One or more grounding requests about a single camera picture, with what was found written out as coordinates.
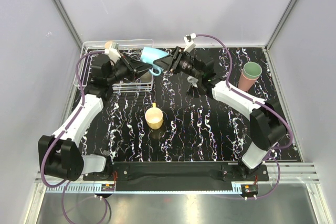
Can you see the pink plastic cup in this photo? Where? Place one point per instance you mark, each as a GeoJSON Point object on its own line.
{"type": "Point", "coordinates": [246, 82]}

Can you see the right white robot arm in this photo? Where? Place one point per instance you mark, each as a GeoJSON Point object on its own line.
{"type": "Point", "coordinates": [267, 125]}

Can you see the white grey mug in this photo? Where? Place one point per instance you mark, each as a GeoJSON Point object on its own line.
{"type": "Point", "coordinates": [192, 81]}

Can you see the tan beige tall cup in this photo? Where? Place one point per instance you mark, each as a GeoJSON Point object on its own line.
{"type": "Point", "coordinates": [109, 45]}

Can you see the black marble pattern mat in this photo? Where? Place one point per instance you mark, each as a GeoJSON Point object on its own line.
{"type": "Point", "coordinates": [195, 127]}

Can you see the white wire dish rack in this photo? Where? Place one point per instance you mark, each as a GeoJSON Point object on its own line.
{"type": "Point", "coordinates": [132, 48]}

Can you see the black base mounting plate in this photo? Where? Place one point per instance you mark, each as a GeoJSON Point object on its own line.
{"type": "Point", "coordinates": [226, 171]}

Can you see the slotted cable duct rail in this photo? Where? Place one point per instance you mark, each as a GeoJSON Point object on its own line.
{"type": "Point", "coordinates": [221, 188]}

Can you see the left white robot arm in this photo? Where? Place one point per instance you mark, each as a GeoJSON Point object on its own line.
{"type": "Point", "coordinates": [59, 154]}

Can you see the left orange connector box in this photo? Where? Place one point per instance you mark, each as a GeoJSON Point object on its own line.
{"type": "Point", "coordinates": [108, 187]}

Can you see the mint green cup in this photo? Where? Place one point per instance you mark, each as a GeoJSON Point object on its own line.
{"type": "Point", "coordinates": [252, 70]}

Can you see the right orange connector box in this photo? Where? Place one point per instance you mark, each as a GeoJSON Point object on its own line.
{"type": "Point", "coordinates": [250, 189]}

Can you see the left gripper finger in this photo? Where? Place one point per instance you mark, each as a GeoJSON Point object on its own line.
{"type": "Point", "coordinates": [128, 58]}
{"type": "Point", "coordinates": [138, 69]}

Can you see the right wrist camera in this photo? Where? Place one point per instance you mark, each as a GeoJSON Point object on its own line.
{"type": "Point", "coordinates": [189, 42]}

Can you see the beige small mug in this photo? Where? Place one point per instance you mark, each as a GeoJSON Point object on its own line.
{"type": "Point", "coordinates": [146, 78]}

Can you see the light blue cup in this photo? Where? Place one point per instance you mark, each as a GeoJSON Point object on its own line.
{"type": "Point", "coordinates": [149, 55]}

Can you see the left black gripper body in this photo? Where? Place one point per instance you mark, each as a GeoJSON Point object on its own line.
{"type": "Point", "coordinates": [123, 71]}

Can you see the yellow cup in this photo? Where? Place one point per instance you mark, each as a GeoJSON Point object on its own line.
{"type": "Point", "coordinates": [154, 117]}

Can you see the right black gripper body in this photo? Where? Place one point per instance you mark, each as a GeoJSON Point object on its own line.
{"type": "Point", "coordinates": [186, 66]}

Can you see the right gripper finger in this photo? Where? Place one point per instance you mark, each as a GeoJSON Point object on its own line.
{"type": "Point", "coordinates": [166, 63]}
{"type": "Point", "coordinates": [173, 55]}

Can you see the orange connector box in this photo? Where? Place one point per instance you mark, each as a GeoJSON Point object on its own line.
{"type": "Point", "coordinates": [250, 189]}
{"type": "Point", "coordinates": [108, 187]}

